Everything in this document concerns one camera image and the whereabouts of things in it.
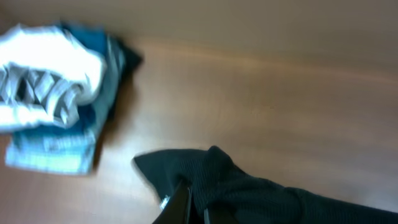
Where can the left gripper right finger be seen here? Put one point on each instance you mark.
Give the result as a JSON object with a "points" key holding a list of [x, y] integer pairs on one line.
{"points": [[217, 215]]}

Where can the light blue denim garment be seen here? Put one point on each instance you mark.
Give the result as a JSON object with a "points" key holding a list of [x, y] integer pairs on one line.
{"points": [[71, 153]]}

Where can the black folded garment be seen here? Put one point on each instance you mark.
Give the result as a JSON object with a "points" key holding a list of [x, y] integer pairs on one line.
{"points": [[132, 61]]}

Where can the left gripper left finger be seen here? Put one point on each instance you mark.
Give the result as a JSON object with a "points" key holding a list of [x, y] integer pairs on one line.
{"points": [[177, 209]]}

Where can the black t-shirt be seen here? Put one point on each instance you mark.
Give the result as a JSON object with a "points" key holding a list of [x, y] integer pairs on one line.
{"points": [[216, 181]]}

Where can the white Puma shirt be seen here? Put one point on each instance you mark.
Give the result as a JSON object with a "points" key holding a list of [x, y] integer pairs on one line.
{"points": [[20, 107]]}

